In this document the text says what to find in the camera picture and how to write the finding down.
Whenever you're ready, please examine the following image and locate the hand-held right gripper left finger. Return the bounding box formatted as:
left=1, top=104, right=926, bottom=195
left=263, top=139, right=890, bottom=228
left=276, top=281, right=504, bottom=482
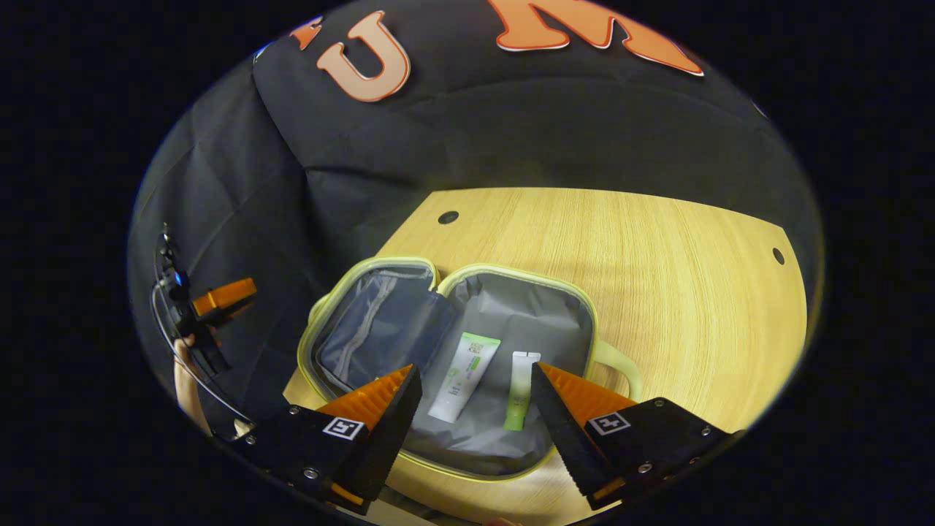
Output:
left=234, top=364, right=423, bottom=516

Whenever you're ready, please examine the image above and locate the pale yellow suitcase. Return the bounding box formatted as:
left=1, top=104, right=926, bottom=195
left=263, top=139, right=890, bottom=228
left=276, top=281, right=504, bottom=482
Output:
left=296, top=256, right=645, bottom=483

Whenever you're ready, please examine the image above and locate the green tube with white cap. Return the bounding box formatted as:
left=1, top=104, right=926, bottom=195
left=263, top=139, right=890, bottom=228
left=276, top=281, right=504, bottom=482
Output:
left=503, top=351, right=542, bottom=432

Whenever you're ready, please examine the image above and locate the grey cable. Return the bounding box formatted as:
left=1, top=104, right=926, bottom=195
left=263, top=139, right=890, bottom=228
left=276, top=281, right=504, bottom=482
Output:
left=150, top=281, right=253, bottom=426

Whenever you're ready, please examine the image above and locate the white tube with green label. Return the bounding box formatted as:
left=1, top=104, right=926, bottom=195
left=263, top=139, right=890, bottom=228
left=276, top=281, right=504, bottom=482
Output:
left=427, top=332, right=502, bottom=424

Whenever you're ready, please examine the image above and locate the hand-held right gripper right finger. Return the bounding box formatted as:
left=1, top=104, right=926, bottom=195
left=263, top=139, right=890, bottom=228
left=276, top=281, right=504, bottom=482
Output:
left=530, top=362, right=742, bottom=511

